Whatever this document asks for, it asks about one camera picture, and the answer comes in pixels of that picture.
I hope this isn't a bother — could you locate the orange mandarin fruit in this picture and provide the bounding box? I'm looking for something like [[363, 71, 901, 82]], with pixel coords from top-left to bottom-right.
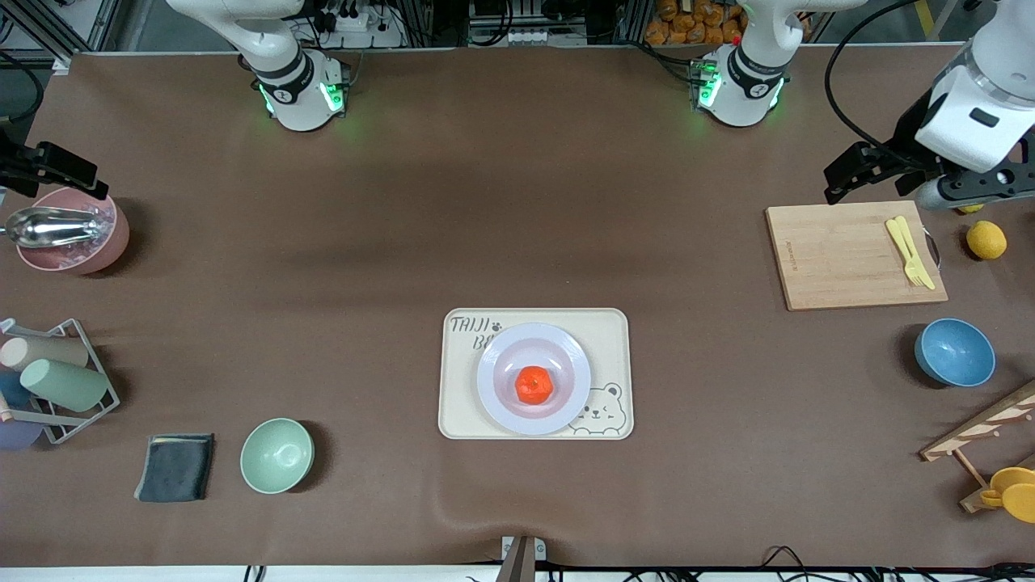
[[515, 365, 556, 406]]

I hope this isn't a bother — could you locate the white round plate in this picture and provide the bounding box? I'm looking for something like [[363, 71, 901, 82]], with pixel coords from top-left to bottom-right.
[[475, 323, 593, 437]]

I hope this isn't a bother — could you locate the pink bowl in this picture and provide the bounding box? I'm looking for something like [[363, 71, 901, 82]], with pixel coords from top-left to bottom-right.
[[16, 185, 130, 276]]

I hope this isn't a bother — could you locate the silver metal scoop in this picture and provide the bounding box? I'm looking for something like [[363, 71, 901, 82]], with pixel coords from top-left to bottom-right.
[[4, 206, 110, 250]]

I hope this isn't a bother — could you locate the yellow plastic fork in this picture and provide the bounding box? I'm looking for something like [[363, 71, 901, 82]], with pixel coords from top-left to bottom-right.
[[885, 218, 925, 288]]

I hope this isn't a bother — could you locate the bamboo cutting board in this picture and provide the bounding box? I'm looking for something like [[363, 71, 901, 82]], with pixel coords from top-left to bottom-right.
[[765, 200, 949, 313]]

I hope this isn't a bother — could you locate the beige cup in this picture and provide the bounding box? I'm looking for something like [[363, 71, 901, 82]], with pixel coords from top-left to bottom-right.
[[0, 337, 90, 371]]

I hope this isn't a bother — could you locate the mint green cup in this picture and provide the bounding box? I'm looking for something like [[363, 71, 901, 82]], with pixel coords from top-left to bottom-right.
[[20, 359, 110, 411]]

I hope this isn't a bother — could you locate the blue bowl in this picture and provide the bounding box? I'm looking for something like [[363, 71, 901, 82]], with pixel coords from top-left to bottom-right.
[[915, 318, 997, 388]]

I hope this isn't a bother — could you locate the blue cup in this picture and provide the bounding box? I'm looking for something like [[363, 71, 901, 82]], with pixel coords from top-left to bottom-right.
[[0, 370, 33, 409]]

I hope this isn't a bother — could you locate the bag of bread rolls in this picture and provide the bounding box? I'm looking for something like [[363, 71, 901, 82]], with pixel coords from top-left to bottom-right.
[[644, 0, 749, 47]]

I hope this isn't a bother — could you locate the purple cup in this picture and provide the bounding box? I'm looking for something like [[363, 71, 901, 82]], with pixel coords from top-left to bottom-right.
[[0, 420, 43, 450]]

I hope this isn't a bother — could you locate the wooden peg drying rack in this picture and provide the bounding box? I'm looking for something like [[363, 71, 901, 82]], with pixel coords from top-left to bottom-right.
[[919, 380, 1035, 515]]

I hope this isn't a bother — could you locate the dark grey folded cloth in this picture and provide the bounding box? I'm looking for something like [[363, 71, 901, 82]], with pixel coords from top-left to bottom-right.
[[133, 433, 216, 504]]

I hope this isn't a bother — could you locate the white power strip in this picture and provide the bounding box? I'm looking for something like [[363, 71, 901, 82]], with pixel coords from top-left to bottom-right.
[[311, 0, 405, 49], [509, 28, 587, 47]]

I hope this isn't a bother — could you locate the light green bowl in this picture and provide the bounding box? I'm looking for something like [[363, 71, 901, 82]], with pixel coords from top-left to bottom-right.
[[240, 417, 315, 495]]

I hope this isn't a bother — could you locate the cream bear print tray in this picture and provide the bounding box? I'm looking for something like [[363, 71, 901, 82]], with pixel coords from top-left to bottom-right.
[[437, 307, 635, 441]]

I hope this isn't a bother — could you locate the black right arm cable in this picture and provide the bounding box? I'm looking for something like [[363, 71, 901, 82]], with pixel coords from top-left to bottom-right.
[[0, 50, 46, 126]]

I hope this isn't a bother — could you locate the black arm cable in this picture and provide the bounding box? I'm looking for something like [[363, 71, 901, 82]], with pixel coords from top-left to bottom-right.
[[825, 0, 923, 158], [0, 50, 46, 126]]

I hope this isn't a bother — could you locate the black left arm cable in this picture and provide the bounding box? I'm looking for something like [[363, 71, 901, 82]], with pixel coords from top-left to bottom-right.
[[825, 0, 923, 158]]

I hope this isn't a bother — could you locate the grey wire cup rack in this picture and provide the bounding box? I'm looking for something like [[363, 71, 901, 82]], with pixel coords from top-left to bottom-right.
[[0, 318, 121, 445]]

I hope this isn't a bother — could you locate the metal table edge bracket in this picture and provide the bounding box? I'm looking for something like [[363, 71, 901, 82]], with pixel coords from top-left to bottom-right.
[[501, 535, 547, 582]]

